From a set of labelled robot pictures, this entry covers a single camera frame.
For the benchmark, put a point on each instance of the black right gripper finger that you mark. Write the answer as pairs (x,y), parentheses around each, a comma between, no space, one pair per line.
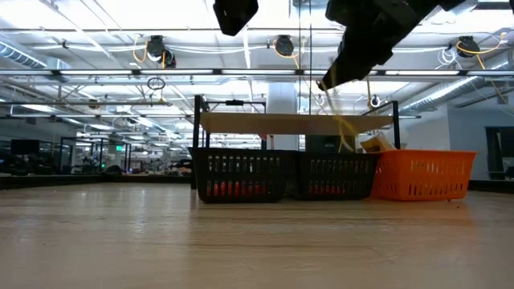
(345,66)
(384,56)

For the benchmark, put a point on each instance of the yellow crayon pack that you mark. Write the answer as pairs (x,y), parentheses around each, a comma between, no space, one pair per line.
(375,143)

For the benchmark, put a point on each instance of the black plastic slotted basket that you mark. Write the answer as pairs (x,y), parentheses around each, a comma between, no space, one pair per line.
(333,157)
(241,153)

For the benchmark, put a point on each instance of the orange plastic slotted basket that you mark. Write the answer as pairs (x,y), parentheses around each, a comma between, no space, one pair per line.
(421,156)

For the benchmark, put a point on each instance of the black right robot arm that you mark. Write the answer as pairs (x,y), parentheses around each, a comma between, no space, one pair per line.
(451,4)

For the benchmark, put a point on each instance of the white column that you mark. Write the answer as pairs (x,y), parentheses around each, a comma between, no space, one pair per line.
(283,100)

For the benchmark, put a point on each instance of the wooden shelf riser black legs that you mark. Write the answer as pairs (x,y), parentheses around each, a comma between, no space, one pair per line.
(297,124)

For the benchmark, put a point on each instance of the black monitor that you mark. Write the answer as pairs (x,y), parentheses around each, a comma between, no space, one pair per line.
(25,146)

